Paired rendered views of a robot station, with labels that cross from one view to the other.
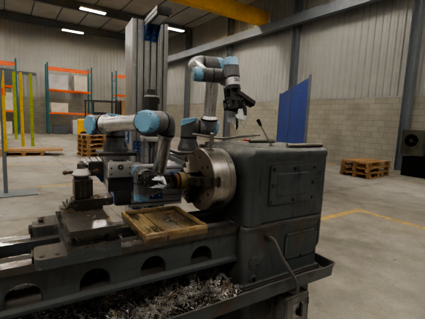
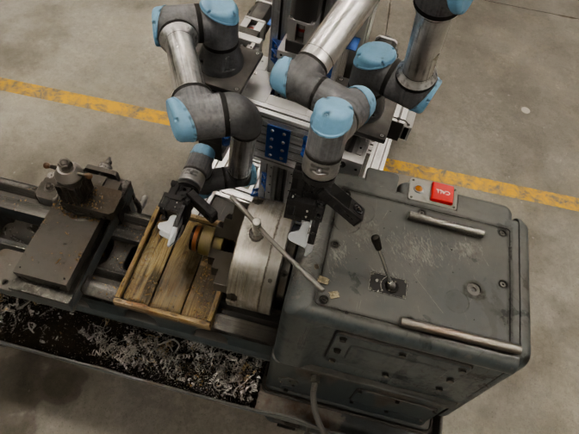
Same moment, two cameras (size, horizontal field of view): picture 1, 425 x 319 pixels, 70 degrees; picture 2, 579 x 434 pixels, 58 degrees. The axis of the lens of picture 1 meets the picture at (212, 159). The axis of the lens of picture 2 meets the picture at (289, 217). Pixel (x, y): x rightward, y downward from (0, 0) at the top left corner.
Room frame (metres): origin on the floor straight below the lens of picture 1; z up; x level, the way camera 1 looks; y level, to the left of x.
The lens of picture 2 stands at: (1.02, -0.46, 2.38)
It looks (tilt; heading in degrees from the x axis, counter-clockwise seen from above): 57 degrees down; 37
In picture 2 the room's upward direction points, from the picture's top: 10 degrees clockwise
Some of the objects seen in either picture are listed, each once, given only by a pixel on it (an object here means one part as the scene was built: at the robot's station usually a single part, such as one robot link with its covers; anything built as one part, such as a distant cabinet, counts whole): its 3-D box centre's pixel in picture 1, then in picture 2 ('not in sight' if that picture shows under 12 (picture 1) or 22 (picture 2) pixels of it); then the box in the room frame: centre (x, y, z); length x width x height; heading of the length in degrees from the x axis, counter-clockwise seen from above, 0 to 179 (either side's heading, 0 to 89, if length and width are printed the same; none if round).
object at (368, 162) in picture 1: (365, 167); not in sight; (8.58, -4.38, 0.22); 1.25 x 0.86 x 0.44; 127
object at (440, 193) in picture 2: not in sight; (441, 194); (1.97, -0.24, 1.26); 0.06 x 0.06 x 0.02; 32
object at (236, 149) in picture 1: (263, 176); (396, 287); (1.77, -0.31, 1.06); 0.59 x 0.48 x 0.39; 122
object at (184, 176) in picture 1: (181, 180); (208, 241); (1.47, 0.15, 1.08); 0.09 x 0.09 x 0.09; 32
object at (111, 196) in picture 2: (88, 202); (88, 200); (1.31, 0.55, 0.99); 0.20 x 0.10 x 0.05; 122
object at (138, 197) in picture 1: (142, 190); (206, 181); (1.64, 0.38, 0.97); 0.11 x 0.08 x 0.11; 150
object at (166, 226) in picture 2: (158, 180); (167, 228); (1.40, 0.25, 1.09); 0.09 x 0.06 x 0.03; 32
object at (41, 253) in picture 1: (71, 232); (61, 231); (1.21, 0.57, 0.90); 0.47 x 0.30 x 0.06; 32
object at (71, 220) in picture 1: (83, 217); (73, 222); (1.24, 0.54, 0.95); 0.43 x 0.17 x 0.05; 32
